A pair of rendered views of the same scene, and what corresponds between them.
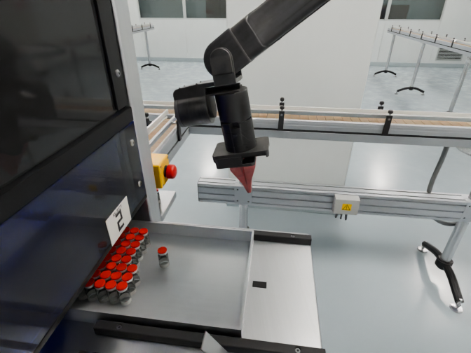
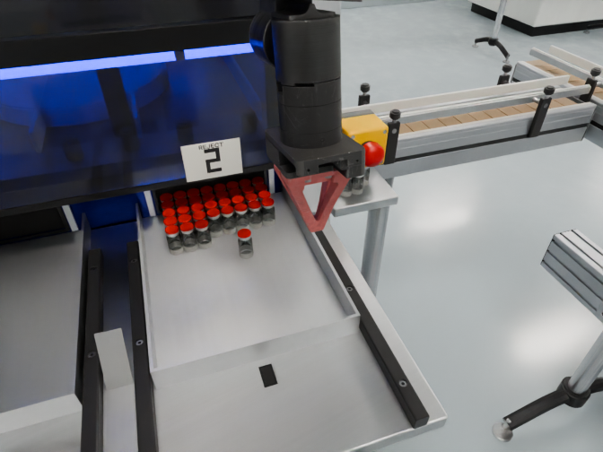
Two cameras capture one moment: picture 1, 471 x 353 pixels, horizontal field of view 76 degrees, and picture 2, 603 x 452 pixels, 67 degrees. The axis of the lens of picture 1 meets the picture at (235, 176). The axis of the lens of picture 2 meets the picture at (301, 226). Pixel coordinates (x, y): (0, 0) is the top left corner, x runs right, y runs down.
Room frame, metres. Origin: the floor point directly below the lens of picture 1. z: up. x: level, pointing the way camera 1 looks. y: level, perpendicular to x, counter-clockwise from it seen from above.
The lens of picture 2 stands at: (0.34, -0.35, 1.37)
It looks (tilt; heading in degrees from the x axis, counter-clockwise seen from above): 39 degrees down; 64
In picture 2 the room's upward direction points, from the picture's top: straight up
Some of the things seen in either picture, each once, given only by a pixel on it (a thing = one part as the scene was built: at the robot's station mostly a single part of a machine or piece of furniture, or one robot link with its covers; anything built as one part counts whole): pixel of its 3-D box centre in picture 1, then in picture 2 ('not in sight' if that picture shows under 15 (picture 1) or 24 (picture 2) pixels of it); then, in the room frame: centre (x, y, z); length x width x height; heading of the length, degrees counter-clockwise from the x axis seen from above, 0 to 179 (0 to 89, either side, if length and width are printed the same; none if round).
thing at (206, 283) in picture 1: (169, 269); (233, 260); (0.47, 0.14, 0.90); 0.34 x 0.26 x 0.04; 82
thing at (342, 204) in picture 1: (345, 204); not in sight; (1.27, -0.56, 0.50); 0.12 x 0.05 x 0.09; 82
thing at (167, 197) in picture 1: (147, 203); (352, 186); (0.75, 0.26, 0.87); 0.14 x 0.13 x 0.02; 82
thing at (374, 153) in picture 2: (169, 171); (370, 152); (0.72, 0.18, 0.99); 0.04 x 0.04 x 0.04; 82
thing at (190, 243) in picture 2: (129, 284); (188, 237); (0.42, 0.21, 0.90); 0.02 x 0.02 x 0.05
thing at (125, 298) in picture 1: (123, 293); (174, 240); (0.40, 0.22, 0.90); 0.02 x 0.02 x 0.05
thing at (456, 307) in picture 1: (441, 267); not in sight; (1.25, -1.19, 0.07); 0.50 x 0.08 x 0.14; 172
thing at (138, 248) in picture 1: (130, 262); (222, 221); (0.48, 0.23, 0.90); 0.18 x 0.02 x 0.05; 172
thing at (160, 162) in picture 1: (153, 170); (358, 140); (0.73, 0.22, 0.99); 0.08 x 0.07 x 0.07; 82
